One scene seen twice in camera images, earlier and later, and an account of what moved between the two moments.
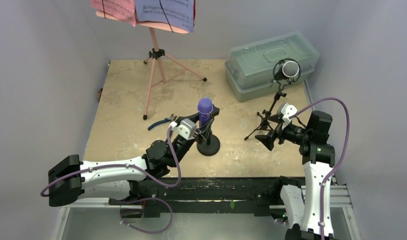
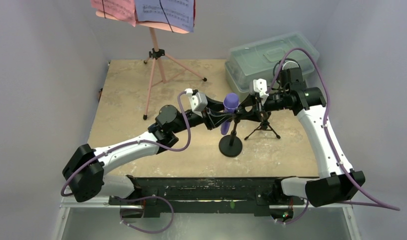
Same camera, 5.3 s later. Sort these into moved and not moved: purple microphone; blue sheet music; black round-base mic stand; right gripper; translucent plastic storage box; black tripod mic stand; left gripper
Moved: right gripper; purple microphone; black round-base mic stand; left gripper
Not moved: translucent plastic storage box; black tripod mic stand; blue sheet music
